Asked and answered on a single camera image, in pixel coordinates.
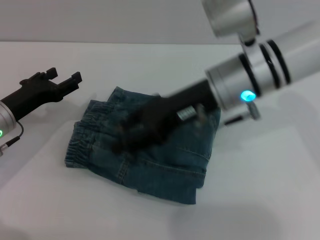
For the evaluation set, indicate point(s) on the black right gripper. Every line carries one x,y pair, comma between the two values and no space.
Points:
162,117

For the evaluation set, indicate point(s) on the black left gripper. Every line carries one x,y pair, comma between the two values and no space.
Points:
37,91

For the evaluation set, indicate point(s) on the blue denim shorts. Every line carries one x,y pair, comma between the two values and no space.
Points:
160,170

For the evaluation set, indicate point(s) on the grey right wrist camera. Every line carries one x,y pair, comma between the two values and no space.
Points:
186,113

